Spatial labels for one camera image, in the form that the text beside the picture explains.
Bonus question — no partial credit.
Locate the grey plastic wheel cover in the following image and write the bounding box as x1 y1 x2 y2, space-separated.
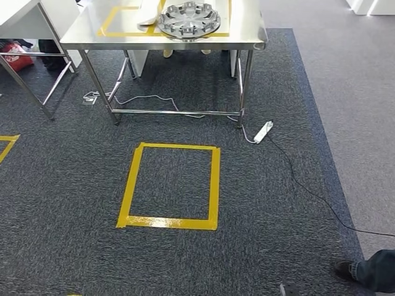
157 2 222 42

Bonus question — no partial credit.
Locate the stainless steel workbench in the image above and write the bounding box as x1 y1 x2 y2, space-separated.
59 0 269 127

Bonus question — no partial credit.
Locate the white plastic shell part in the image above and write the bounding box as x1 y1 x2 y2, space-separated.
137 0 162 28

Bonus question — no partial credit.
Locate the white power strip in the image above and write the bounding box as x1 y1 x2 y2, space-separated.
254 120 274 144

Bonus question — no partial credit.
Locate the floor socket box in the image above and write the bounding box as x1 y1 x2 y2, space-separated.
82 91 101 107

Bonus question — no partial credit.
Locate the black bag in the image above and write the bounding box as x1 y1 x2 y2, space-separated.
38 39 67 72

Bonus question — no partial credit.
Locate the red bag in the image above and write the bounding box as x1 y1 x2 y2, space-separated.
0 41 34 73

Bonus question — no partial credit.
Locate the white display plinth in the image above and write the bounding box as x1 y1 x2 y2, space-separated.
345 0 395 16

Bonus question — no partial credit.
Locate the white side table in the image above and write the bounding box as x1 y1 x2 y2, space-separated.
0 0 82 122

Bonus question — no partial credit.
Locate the white power cable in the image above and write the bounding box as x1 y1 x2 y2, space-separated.
106 94 257 144

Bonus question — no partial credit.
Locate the black power cable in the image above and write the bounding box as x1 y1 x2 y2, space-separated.
267 119 395 238

